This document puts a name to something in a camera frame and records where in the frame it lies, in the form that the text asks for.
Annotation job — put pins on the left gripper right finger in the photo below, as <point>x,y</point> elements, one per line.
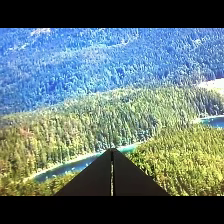
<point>131,180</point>

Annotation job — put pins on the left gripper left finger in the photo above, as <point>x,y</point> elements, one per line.
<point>93,178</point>

